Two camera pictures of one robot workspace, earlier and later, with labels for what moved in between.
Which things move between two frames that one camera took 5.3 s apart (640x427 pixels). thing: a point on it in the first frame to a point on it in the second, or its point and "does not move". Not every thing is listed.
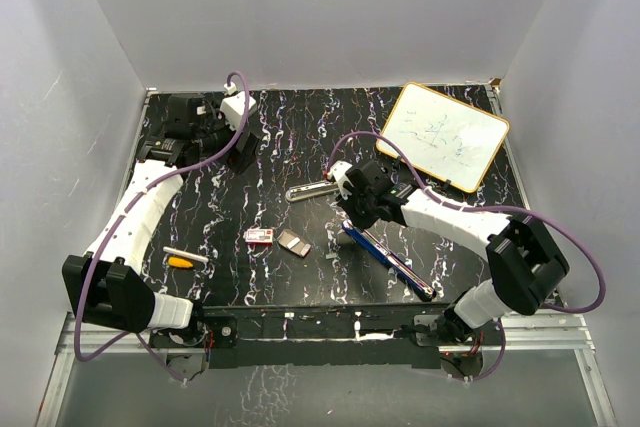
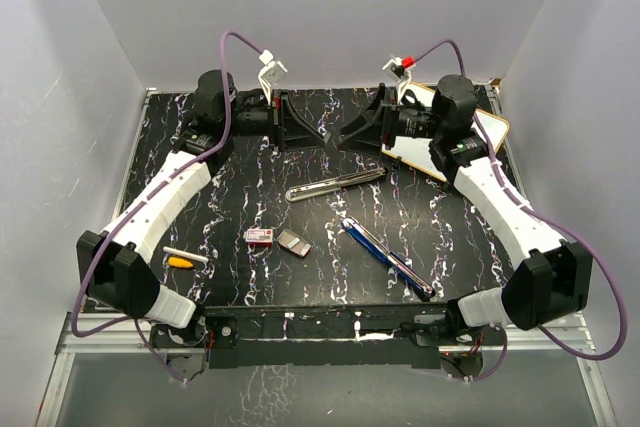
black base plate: [293, 334] does not move
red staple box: [259, 237] does not move
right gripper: [347, 206] to [380, 122]
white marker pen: [184, 253] does not move
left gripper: [239, 159] to [290, 131]
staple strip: [294, 242] does not move
